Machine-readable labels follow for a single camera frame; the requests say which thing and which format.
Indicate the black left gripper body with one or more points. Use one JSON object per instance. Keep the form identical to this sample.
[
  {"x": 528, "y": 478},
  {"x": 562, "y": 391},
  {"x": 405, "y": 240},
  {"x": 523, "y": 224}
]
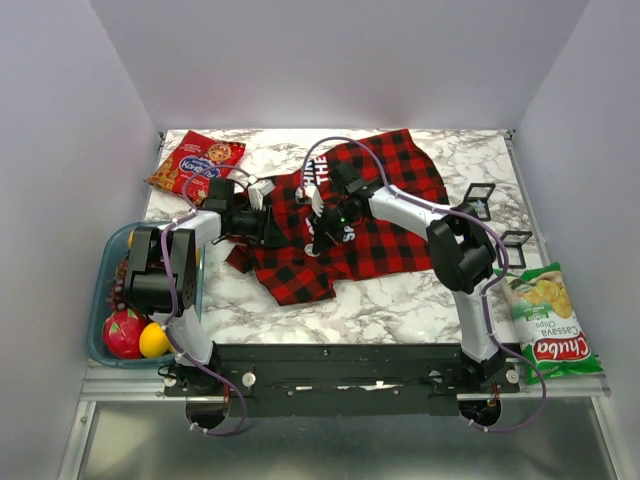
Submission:
[{"x": 250, "y": 223}]

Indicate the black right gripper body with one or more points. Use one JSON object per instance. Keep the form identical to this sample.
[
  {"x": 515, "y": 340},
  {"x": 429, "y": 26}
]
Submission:
[{"x": 340, "y": 212}]

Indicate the red black plaid shirt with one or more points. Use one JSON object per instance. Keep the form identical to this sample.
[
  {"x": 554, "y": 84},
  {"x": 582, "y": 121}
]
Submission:
[{"x": 368, "y": 249}]

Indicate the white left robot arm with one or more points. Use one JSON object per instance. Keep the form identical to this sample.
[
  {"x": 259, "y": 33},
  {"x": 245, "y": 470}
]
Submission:
[{"x": 162, "y": 274}]

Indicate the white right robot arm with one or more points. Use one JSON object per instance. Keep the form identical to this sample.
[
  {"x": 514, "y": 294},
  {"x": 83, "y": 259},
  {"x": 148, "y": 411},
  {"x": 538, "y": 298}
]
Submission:
[{"x": 459, "y": 247}]

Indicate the red candy bag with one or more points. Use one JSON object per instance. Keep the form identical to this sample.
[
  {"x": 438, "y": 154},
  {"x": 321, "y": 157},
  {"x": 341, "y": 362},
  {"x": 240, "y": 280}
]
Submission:
[{"x": 200, "y": 154}]

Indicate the teal plastic fruit tray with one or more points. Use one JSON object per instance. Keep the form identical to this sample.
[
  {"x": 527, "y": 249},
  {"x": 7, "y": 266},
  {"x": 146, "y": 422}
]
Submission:
[{"x": 116, "y": 248}]

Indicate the yellow lemon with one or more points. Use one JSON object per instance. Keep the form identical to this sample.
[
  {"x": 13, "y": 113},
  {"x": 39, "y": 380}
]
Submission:
[{"x": 153, "y": 342}]

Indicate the dark red grapes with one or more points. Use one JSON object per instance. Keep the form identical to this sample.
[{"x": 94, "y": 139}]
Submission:
[{"x": 115, "y": 299}]

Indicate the red dragon fruit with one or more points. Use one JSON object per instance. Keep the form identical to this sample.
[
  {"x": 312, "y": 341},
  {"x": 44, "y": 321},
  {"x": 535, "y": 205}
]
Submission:
[{"x": 122, "y": 332}]

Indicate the green chips bag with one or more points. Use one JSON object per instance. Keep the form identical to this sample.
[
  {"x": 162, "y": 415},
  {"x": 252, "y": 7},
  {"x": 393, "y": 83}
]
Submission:
[{"x": 548, "y": 331}]

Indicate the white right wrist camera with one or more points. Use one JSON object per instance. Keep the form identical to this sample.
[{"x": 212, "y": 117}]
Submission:
[{"x": 310, "y": 195}]

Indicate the black wire stand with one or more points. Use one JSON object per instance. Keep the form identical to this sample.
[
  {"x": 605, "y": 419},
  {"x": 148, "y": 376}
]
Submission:
[
  {"x": 514, "y": 242},
  {"x": 477, "y": 196}
]

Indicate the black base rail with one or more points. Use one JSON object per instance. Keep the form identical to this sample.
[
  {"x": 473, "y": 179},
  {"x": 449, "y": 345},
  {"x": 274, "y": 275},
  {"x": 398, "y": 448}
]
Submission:
[{"x": 343, "y": 380}]

